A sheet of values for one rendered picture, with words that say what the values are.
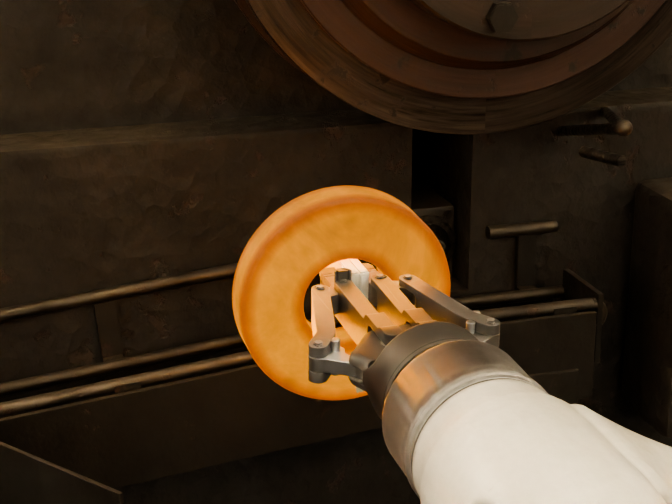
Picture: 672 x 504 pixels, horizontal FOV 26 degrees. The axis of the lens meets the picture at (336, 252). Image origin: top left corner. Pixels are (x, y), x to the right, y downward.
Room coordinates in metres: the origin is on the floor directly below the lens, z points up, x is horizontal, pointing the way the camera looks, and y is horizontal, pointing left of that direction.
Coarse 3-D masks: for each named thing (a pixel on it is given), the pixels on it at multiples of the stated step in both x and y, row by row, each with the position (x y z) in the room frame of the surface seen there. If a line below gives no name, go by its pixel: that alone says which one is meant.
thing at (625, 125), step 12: (612, 120) 1.22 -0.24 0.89; (624, 120) 1.15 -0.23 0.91; (564, 132) 1.31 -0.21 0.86; (576, 132) 1.27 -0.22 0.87; (588, 132) 1.24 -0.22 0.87; (600, 132) 1.20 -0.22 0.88; (612, 132) 1.17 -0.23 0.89; (624, 132) 1.15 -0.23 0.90; (588, 156) 1.19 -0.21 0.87; (600, 156) 1.17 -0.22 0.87; (612, 156) 1.16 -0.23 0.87; (624, 156) 1.16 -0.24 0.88
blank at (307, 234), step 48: (336, 192) 0.96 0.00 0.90; (384, 192) 0.98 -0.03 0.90; (288, 240) 0.94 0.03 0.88; (336, 240) 0.94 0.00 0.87; (384, 240) 0.95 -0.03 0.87; (432, 240) 0.97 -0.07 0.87; (240, 288) 0.94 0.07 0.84; (288, 288) 0.94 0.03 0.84; (288, 336) 0.94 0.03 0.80; (336, 336) 0.96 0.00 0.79; (288, 384) 0.94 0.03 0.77; (336, 384) 0.95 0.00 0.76
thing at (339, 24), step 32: (320, 0) 1.15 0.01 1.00; (352, 0) 1.15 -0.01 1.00; (384, 0) 1.15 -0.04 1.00; (640, 0) 1.23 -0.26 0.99; (352, 32) 1.16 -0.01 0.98; (384, 32) 1.16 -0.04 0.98; (416, 32) 1.15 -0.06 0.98; (448, 32) 1.16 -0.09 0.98; (576, 32) 1.20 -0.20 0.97; (608, 32) 1.23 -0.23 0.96; (384, 64) 1.17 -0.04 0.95; (416, 64) 1.18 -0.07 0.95; (448, 64) 1.18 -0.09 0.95; (480, 64) 1.18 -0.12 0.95; (512, 64) 1.19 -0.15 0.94; (544, 64) 1.21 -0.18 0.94; (576, 64) 1.22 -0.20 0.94; (480, 96) 1.19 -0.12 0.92
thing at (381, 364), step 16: (368, 336) 0.84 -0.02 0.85; (400, 336) 0.79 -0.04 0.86; (416, 336) 0.78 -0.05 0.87; (432, 336) 0.78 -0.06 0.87; (448, 336) 0.78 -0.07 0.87; (464, 336) 0.79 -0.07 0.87; (352, 352) 0.82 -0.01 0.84; (368, 352) 0.81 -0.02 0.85; (384, 352) 0.79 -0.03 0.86; (400, 352) 0.78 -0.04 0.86; (416, 352) 0.77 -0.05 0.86; (368, 368) 0.80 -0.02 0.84; (384, 368) 0.78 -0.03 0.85; (400, 368) 0.77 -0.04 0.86; (368, 384) 0.79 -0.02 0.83; (384, 384) 0.77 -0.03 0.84; (384, 400) 0.77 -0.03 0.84
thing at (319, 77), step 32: (256, 0) 1.15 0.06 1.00; (288, 0) 1.16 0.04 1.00; (288, 32) 1.16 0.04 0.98; (320, 32) 1.17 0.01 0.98; (640, 32) 1.25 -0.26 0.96; (320, 64) 1.17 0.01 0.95; (352, 64) 1.18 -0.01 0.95; (608, 64) 1.25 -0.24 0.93; (640, 64) 1.26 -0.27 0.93; (352, 96) 1.18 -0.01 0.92; (384, 96) 1.19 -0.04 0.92; (416, 96) 1.19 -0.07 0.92; (448, 96) 1.20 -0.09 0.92; (512, 96) 1.22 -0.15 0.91; (544, 96) 1.23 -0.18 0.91; (576, 96) 1.24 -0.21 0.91; (416, 128) 1.19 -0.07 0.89; (448, 128) 1.20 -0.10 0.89; (480, 128) 1.21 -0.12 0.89; (512, 128) 1.22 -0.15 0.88
